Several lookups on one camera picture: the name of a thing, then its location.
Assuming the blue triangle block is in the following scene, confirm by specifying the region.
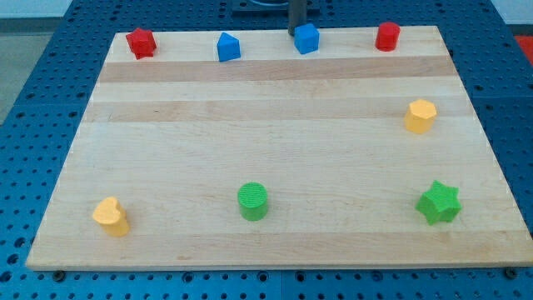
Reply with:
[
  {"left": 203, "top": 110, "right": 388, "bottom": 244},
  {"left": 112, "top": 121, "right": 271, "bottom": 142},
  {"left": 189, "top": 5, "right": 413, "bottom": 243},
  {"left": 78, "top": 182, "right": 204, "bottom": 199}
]
[{"left": 217, "top": 32, "right": 241, "bottom": 63}]

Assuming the red star block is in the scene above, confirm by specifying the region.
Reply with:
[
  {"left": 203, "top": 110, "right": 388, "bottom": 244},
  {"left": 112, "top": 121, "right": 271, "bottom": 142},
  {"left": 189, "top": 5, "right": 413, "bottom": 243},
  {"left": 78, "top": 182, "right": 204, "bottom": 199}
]
[{"left": 126, "top": 27, "right": 157, "bottom": 59}]

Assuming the green star block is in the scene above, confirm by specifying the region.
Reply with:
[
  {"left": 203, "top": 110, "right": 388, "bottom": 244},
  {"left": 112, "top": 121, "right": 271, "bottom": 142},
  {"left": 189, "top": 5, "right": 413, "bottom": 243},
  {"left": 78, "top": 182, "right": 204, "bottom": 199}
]
[{"left": 415, "top": 180, "right": 462, "bottom": 225}]

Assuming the green cylinder block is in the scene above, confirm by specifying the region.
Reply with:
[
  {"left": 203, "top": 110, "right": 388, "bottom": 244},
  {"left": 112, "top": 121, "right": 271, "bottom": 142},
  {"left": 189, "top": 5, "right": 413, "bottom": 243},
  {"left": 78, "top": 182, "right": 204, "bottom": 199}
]
[{"left": 237, "top": 182, "right": 268, "bottom": 222}]

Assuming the wooden board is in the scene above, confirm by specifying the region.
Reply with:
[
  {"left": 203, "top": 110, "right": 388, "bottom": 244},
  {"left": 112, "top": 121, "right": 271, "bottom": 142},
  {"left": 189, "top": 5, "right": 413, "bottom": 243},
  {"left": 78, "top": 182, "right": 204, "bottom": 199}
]
[{"left": 27, "top": 26, "right": 532, "bottom": 271}]

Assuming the blue cube block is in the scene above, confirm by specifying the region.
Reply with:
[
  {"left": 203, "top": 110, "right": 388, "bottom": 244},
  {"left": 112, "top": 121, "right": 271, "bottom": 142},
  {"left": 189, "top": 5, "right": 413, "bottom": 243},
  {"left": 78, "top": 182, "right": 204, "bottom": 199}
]
[{"left": 294, "top": 23, "right": 320, "bottom": 54}]

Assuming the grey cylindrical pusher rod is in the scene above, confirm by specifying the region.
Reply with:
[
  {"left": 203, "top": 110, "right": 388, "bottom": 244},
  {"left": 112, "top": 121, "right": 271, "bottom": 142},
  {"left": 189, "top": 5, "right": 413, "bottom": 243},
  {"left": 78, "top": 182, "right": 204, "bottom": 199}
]
[{"left": 287, "top": 0, "right": 307, "bottom": 36}]

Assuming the yellow hexagon block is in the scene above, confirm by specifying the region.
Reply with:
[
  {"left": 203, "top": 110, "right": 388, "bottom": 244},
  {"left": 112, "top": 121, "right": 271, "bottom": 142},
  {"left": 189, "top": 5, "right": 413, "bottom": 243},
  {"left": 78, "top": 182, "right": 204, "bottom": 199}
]
[{"left": 404, "top": 99, "right": 437, "bottom": 134}]

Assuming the red cylinder block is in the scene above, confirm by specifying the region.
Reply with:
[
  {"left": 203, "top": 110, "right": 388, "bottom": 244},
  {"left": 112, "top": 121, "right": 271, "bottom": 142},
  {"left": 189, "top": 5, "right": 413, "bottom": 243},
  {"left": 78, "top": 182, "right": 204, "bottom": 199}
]
[{"left": 375, "top": 22, "right": 401, "bottom": 52}]

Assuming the yellow heart block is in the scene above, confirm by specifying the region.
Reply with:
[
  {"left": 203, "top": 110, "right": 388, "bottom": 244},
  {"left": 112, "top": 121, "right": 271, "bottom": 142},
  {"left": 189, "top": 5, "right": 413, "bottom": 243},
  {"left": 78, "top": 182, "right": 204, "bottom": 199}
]
[{"left": 92, "top": 197, "right": 130, "bottom": 238}]

